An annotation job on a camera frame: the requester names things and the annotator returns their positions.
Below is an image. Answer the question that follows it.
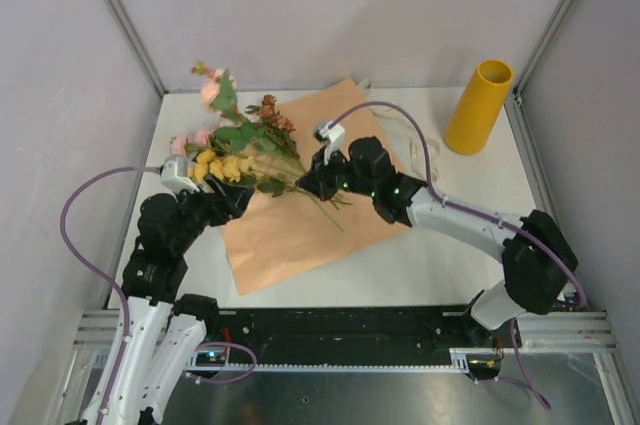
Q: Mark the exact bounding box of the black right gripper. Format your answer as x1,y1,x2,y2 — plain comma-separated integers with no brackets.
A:
297,145,376,203

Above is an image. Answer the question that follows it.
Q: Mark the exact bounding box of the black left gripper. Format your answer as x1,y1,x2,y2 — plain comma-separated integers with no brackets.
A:
172,172,254,252

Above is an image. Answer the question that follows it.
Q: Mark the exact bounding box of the artificial flower bouquet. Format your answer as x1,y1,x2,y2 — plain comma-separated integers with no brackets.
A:
170,60,350,231

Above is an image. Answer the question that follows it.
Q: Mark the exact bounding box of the cream printed ribbon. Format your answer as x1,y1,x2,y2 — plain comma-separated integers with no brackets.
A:
356,79,441,183

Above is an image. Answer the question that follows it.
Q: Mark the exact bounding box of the green and peach wrapping paper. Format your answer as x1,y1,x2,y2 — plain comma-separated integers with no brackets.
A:
223,77,408,296

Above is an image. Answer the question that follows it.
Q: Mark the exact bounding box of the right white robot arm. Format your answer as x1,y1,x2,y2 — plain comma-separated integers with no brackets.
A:
296,137,578,346

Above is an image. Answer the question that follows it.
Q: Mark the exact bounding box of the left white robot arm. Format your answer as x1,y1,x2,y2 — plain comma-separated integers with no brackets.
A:
80,177,254,424

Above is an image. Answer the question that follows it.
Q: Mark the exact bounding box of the yellow cylindrical vase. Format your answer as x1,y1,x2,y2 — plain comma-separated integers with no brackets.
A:
444,59,514,155

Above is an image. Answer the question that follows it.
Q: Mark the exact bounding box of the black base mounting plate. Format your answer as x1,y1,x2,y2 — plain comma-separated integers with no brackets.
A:
206,305,512,365

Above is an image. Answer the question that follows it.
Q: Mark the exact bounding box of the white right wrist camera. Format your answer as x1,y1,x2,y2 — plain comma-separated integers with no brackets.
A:
313,120,345,165

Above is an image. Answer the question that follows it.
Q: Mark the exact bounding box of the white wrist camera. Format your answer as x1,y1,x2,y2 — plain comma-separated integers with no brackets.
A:
313,120,345,165
160,155,205,195

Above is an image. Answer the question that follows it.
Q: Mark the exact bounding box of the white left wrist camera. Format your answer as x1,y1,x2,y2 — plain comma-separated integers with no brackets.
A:
160,155,205,195

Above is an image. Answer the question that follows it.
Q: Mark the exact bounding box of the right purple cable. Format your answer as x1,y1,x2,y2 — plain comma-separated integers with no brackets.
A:
329,100,591,411

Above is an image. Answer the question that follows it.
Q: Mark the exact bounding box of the purple cable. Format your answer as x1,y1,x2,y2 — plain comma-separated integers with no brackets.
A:
329,100,591,411
59,165,166,425

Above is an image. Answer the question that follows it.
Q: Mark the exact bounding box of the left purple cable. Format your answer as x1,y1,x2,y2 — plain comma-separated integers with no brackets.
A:
59,165,166,425

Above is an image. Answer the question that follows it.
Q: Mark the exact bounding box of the aluminium frame rail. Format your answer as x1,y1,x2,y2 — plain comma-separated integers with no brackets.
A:
503,94,581,266

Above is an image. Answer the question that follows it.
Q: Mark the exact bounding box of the white slotted cable duct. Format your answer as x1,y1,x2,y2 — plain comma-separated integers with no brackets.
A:
185,349,503,376

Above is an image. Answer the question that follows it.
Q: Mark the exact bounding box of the left aluminium corner post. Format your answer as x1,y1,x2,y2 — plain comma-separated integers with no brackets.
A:
103,0,167,97

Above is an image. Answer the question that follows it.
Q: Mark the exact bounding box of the aluminium corner post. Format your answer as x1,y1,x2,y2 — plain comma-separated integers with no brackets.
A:
512,0,579,100
103,0,167,97

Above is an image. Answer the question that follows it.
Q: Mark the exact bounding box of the right aluminium corner post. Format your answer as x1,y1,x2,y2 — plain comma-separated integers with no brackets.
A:
512,0,579,100

